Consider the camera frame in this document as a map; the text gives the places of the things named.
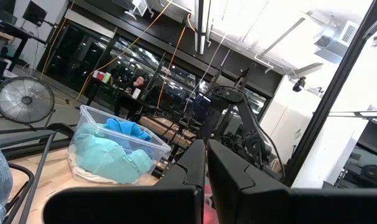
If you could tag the black aluminium table frame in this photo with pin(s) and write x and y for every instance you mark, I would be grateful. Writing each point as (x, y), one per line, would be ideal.
(334, 93)

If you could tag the black monitor on desk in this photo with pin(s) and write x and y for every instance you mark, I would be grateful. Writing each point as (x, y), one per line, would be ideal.
(34, 13)

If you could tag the blue cloth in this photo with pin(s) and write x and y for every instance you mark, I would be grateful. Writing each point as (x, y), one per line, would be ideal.
(126, 127)

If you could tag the white cup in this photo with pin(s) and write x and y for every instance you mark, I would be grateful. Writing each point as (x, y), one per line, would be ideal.
(136, 93)

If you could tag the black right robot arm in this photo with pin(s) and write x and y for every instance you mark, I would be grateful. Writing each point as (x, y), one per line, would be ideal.
(235, 96)

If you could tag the black security camera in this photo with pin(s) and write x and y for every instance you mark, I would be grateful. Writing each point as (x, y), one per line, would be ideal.
(300, 84)

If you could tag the turquoise cloth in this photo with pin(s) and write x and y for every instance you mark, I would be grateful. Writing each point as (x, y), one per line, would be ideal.
(107, 158)

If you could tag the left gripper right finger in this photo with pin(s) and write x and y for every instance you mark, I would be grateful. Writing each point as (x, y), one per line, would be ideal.
(244, 196)

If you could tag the black table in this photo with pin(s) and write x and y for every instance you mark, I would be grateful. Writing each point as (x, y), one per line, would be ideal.
(120, 91)

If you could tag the wooden table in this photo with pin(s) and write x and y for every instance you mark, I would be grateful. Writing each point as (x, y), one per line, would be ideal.
(163, 124)

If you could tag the person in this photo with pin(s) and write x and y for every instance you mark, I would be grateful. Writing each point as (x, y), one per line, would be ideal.
(138, 84)

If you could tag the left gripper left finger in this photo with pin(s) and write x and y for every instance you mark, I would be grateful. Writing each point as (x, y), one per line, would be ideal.
(182, 199)

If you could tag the red plastic lid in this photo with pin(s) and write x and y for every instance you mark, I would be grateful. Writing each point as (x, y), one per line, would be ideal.
(211, 214)

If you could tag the long ceiling light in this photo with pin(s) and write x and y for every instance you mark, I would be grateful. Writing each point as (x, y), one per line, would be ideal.
(202, 25)

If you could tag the black floor fan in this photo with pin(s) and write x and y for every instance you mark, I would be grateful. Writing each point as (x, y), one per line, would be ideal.
(23, 99)

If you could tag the clear plastic bin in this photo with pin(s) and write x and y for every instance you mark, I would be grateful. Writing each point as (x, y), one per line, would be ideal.
(92, 115)

